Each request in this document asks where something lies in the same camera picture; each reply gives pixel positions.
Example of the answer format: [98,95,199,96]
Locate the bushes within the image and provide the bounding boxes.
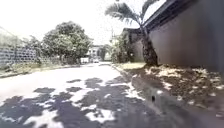
[98,34,136,64]

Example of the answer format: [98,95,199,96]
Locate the distant building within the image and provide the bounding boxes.
[80,45,105,64]

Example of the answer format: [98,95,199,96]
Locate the palm tree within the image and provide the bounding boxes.
[104,0,162,67]

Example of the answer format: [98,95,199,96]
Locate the large green tree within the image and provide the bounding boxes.
[41,20,94,66]

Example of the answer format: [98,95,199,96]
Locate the grey concrete road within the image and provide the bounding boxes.
[0,61,174,128]

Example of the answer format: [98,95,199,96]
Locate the dirt verge with leaves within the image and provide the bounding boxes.
[113,61,224,128]

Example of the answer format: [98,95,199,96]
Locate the grass verge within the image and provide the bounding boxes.
[0,62,80,79]

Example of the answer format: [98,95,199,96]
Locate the dark grey wall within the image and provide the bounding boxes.
[132,0,224,74]

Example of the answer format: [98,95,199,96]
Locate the grey block wall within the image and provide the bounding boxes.
[0,44,62,66]

